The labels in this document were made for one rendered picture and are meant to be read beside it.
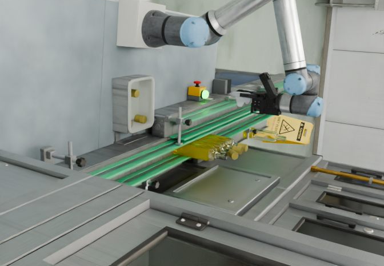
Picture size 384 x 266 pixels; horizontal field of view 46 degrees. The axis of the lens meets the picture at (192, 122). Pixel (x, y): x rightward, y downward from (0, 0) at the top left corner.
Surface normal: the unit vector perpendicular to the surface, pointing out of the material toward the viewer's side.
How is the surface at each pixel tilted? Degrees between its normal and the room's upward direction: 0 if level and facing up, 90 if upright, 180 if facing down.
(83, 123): 0
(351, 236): 90
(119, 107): 90
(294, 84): 91
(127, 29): 90
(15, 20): 0
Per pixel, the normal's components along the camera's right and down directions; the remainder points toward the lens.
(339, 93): -0.51, 0.19
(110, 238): 0.04, -0.97
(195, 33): 0.78, 0.20
